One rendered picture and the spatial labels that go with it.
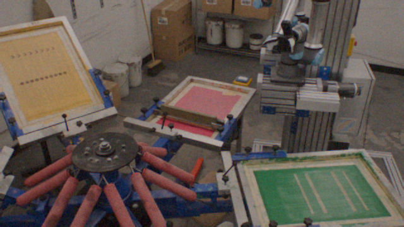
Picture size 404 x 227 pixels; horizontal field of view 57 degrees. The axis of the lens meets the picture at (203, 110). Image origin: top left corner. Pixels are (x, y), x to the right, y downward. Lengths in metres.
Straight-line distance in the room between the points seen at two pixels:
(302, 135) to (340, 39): 0.80
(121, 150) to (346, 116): 1.72
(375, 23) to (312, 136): 3.09
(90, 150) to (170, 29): 4.04
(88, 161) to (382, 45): 4.86
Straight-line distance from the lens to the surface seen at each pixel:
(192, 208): 1.99
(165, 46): 5.83
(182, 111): 2.51
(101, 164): 1.70
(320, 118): 2.92
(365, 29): 5.86
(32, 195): 1.90
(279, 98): 2.62
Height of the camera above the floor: 2.35
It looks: 31 degrees down
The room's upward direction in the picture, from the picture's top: straight up
